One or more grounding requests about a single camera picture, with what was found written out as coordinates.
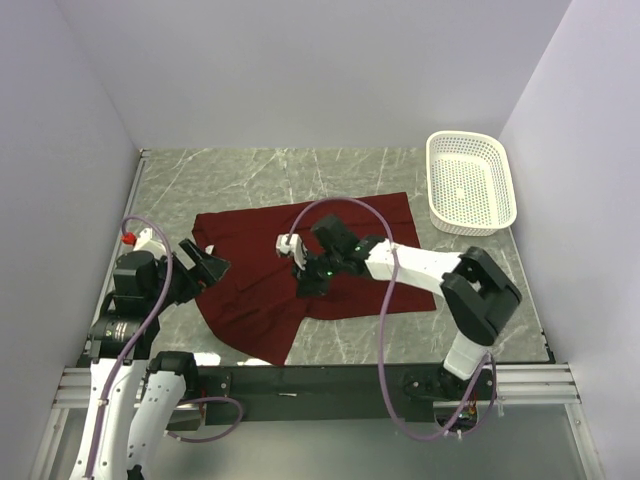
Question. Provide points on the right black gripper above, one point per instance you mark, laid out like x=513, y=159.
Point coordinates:
x=308, y=284

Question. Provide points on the white perforated plastic basket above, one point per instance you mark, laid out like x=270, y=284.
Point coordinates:
x=469, y=184

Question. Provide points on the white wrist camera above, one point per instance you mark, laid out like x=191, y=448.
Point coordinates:
x=146, y=240
x=292, y=246

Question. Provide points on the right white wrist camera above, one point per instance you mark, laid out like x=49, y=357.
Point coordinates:
x=292, y=246

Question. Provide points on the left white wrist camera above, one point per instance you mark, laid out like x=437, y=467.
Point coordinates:
x=146, y=240

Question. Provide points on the dark red t-shirt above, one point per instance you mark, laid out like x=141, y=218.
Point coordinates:
x=280, y=274

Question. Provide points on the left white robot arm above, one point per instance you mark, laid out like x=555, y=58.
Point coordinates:
x=133, y=393

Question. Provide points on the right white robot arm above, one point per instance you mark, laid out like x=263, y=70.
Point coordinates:
x=478, y=293

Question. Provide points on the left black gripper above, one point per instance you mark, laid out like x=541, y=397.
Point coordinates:
x=206, y=269

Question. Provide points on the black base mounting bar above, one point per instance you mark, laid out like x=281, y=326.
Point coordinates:
x=333, y=392

